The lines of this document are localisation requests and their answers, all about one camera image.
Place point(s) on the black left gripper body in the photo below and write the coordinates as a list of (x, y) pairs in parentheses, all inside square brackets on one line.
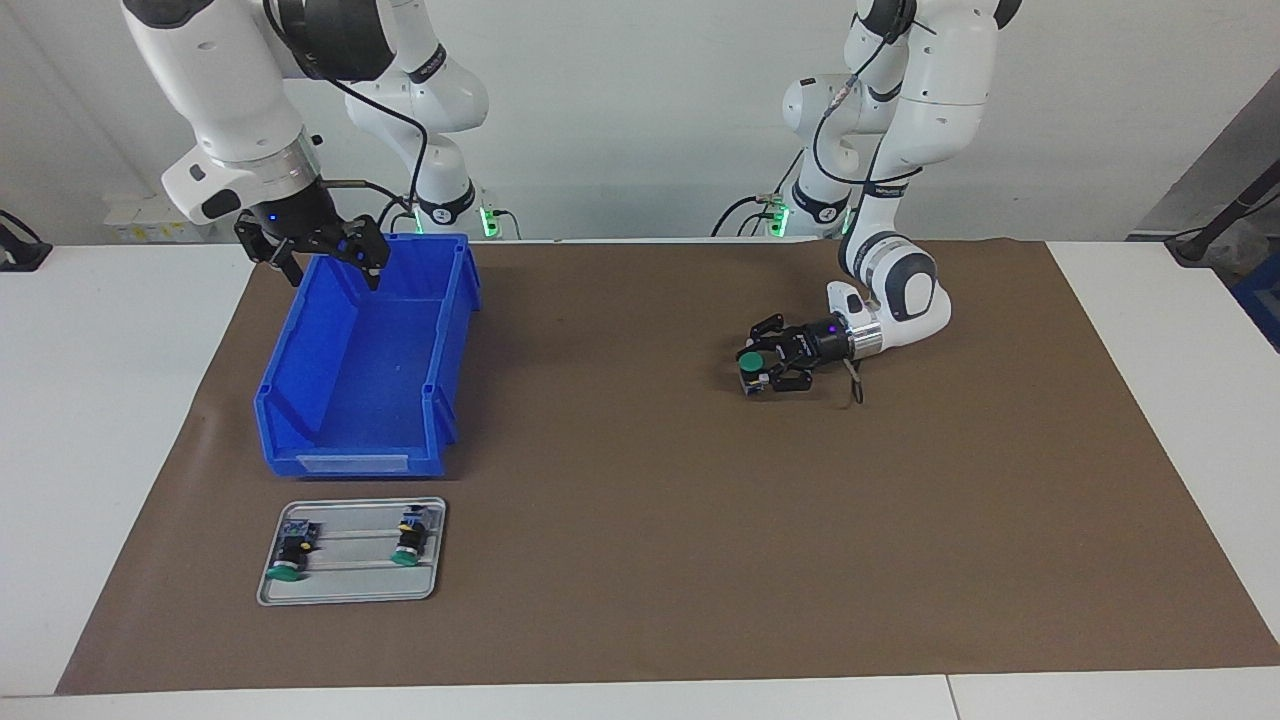
[(825, 342)]

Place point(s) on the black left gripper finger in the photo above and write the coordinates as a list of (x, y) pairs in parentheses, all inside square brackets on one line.
[(792, 378), (775, 328)]

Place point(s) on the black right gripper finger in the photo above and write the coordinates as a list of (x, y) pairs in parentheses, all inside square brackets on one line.
[(372, 250), (258, 242)]

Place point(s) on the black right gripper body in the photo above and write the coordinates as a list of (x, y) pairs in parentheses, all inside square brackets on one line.
[(300, 222)]

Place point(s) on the green push button switch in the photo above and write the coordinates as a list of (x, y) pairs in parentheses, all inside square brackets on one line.
[(405, 556), (285, 573), (753, 362)]

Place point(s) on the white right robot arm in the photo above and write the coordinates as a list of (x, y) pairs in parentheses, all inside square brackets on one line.
[(210, 80)]

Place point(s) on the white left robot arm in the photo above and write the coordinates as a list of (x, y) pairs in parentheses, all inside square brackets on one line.
[(940, 90)]

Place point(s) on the white power strip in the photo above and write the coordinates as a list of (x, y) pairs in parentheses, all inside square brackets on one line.
[(150, 215)]

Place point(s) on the blue plastic storage bin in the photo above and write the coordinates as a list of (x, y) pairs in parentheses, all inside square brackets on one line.
[(350, 400)]

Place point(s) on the brown table mat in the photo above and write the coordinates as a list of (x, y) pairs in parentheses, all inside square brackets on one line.
[(700, 550)]

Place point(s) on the silver metal tray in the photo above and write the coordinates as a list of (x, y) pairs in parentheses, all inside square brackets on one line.
[(350, 585)]

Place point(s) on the black stand pole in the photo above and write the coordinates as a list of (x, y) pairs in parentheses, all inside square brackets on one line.
[(1230, 215)]

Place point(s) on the blue crate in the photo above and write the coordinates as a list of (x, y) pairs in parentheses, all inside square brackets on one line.
[(1262, 300)]

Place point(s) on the black clamp mount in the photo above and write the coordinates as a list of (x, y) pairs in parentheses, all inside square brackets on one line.
[(20, 255)]

